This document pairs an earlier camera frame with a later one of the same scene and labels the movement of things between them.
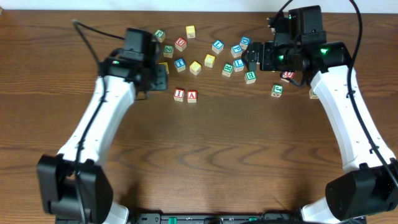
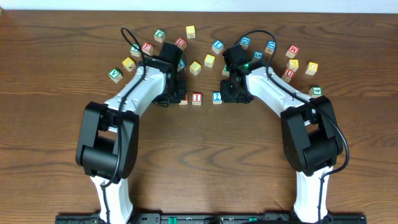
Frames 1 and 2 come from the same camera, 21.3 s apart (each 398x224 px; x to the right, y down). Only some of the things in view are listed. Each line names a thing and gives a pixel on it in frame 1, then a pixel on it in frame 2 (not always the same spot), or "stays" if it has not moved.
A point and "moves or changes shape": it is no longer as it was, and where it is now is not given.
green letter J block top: (160, 35) stays
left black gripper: (161, 83) to (181, 96)
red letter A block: (191, 96) to (184, 102)
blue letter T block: (180, 65) stays
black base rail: (265, 218) stays
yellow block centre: (195, 68) stays
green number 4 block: (311, 94) stays
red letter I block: (178, 94) moves or changes shape
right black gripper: (267, 49) to (227, 98)
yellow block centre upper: (209, 60) stays
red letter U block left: (180, 43) stays
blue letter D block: (244, 42) stays
